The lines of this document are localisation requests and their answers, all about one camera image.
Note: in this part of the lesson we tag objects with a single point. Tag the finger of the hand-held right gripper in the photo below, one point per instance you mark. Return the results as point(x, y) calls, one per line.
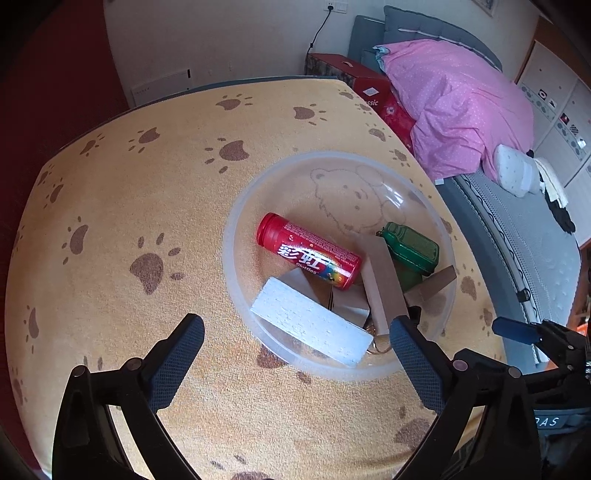
point(515, 330)

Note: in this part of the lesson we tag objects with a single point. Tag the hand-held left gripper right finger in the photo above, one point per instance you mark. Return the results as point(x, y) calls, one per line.
point(415, 369)

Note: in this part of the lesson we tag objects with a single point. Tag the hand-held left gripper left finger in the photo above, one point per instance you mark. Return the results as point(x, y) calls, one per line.
point(178, 364)

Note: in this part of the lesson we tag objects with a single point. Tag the short grey-brown block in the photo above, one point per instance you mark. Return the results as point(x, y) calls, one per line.
point(434, 286)

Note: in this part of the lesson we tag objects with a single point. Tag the long grey-brown block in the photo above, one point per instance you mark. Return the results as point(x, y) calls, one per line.
point(383, 286)

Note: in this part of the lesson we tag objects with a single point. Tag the white foam block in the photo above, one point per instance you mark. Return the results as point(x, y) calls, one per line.
point(309, 325)

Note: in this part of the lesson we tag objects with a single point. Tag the green embossed case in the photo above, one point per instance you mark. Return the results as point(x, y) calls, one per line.
point(413, 249)

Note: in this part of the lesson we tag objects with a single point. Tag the white striped wedge block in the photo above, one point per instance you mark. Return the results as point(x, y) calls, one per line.
point(307, 288)

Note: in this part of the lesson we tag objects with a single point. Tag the red candy tube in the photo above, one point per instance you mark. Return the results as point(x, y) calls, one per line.
point(304, 251)

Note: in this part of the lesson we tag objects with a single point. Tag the clear plastic bowl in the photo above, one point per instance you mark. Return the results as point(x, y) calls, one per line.
point(286, 194)

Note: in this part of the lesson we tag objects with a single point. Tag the small black clip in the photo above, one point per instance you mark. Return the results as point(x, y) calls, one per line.
point(522, 295)

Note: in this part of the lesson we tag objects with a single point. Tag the grey mattress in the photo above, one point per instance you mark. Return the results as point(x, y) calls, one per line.
point(521, 249)

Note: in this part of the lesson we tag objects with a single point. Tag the black and white garment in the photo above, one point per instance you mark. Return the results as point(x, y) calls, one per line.
point(556, 203)

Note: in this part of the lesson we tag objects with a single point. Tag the white pillow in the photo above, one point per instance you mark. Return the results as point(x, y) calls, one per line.
point(515, 170)

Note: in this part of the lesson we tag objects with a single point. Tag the yellow paw-print blanket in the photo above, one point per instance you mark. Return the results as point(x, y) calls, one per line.
point(138, 207)

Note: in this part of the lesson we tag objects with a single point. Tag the pink dotted duvet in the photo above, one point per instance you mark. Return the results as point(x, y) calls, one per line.
point(452, 106)

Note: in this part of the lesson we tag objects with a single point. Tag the white wardrobe with stickers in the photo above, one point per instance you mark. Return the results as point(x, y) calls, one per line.
point(558, 101)

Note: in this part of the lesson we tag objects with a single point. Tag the red cardboard box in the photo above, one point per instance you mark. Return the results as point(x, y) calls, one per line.
point(369, 87)

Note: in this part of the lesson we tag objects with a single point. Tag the grey bed headboard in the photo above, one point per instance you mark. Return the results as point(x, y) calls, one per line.
point(415, 27)

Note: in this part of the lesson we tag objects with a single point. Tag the red quilted fabric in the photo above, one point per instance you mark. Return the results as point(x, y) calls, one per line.
point(55, 69)

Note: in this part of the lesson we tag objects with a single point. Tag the white wall panel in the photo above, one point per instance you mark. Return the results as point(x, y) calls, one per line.
point(161, 85)

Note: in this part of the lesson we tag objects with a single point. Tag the framed wall picture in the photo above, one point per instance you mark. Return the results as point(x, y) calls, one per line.
point(485, 5)

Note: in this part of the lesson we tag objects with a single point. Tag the white wall socket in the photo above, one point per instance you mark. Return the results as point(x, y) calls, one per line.
point(334, 6)

